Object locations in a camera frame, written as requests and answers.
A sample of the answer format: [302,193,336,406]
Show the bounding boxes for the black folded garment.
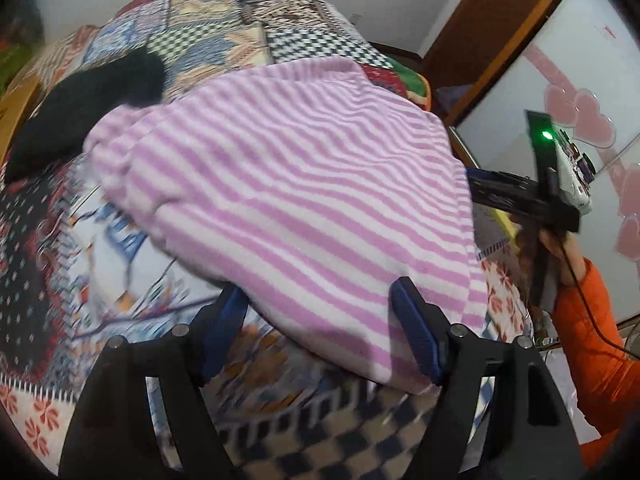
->
[4,48,165,184]

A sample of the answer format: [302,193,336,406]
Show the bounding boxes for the white sliding wardrobe door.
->
[457,0,639,321]

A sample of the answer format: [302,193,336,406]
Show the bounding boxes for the colourful patchwork quilt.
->
[1,0,530,479]

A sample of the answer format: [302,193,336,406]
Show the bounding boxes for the orange sleeved forearm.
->
[552,260,639,469]

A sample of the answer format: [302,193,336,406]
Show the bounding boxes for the brown wooden door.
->
[422,0,559,125]

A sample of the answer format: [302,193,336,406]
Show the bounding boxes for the wooden lap desk board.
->
[0,75,41,160]

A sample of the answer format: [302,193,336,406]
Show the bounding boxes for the pink white striped pants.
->
[84,58,488,393]

